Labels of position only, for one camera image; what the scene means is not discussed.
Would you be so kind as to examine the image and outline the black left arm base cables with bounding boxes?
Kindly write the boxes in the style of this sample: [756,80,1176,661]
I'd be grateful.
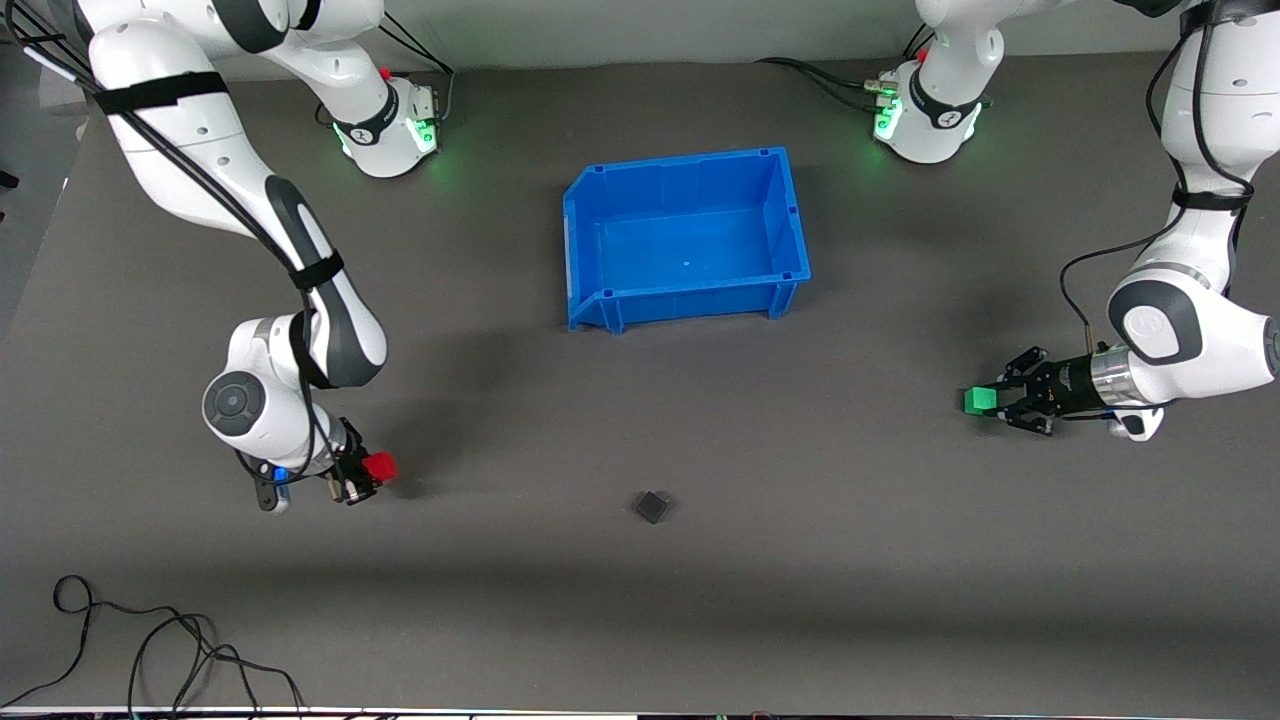
[755,25,936,113]

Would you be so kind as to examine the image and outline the dark grey table mat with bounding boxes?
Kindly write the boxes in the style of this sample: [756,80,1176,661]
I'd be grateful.
[0,35,1280,713]

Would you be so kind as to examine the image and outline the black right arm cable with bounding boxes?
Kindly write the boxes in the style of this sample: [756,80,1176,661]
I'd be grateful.
[0,0,346,481]

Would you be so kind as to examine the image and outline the black right arm base cables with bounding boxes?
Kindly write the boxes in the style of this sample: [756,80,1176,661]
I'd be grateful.
[315,15,457,129]

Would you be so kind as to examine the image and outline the thin black loose cable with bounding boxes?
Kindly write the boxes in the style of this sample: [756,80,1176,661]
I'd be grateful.
[0,575,306,716]

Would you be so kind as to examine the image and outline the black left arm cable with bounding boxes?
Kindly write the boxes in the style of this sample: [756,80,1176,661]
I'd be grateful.
[1060,0,1256,346]

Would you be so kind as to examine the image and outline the black arm base cables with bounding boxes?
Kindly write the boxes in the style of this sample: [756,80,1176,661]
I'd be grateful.
[315,15,457,129]
[755,25,936,113]

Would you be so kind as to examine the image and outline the blue plastic storage bin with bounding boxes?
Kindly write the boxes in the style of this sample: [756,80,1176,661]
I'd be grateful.
[562,146,812,334]

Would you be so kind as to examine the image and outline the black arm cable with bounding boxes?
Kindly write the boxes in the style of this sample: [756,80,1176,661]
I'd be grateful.
[1060,0,1256,346]
[0,0,346,481]

